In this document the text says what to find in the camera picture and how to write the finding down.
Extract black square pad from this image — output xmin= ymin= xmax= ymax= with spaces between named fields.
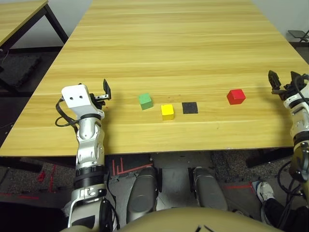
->
xmin=182 ymin=101 xmax=199 ymax=115

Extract red wooden block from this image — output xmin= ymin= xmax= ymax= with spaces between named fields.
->
xmin=226 ymin=88 xmax=246 ymax=105

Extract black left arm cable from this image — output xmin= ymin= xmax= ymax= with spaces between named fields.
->
xmin=55 ymin=96 xmax=80 ymax=128

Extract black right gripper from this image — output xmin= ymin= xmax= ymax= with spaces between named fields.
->
xmin=268 ymin=70 xmax=309 ymax=101

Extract tan robot torso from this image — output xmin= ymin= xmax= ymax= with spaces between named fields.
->
xmin=60 ymin=207 xmax=278 ymax=232

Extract black floor mat red lines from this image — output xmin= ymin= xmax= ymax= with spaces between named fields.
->
xmin=106 ymin=154 xmax=153 ymax=181

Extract yellow wooden block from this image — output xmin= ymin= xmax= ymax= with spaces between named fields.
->
xmin=161 ymin=103 xmax=175 ymax=121

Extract grey right robot leg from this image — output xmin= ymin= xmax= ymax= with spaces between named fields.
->
xmin=193 ymin=166 xmax=229 ymax=212

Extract white bystander shoe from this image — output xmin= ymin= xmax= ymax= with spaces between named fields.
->
xmin=255 ymin=181 xmax=275 ymax=206

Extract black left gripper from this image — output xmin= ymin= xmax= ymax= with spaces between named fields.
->
xmin=77 ymin=78 xmax=112 ymax=110

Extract speckled black floor mat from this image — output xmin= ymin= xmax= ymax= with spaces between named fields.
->
xmin=210 ymin=151 xmax=254 ymax=181

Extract wooden side table black legs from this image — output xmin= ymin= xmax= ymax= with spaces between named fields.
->
xmin=0 ymin=0 xmax=70 ymax=53

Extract black foam floor mat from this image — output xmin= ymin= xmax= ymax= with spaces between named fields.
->
xmin=0 ymin=54 xmax=42 ymax=89

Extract black bystander trouser leg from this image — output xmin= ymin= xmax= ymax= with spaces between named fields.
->
xmin=262 ymin=198 xmax=309 ymax=232

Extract grey robot leg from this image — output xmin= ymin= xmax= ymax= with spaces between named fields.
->
xmin=126 ymin=166 xmax=159 ymax=224
xmin=193 ymin=166 xmax=229 ymax=212

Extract grey left robot leg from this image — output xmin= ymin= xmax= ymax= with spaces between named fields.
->
xmin=126 ymin=166 xmax=159 ymax=224

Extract green wooden block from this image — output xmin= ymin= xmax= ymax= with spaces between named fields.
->
xmin=138 ymin=93 xmax=154 ymax=111

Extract black table frame bar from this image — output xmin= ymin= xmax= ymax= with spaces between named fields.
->
xmin=245 ymin=147 xmax=294 ymax=169

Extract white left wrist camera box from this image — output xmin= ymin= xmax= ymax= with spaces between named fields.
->
xmin=61 ymin=84 xmax=106 ymax=119

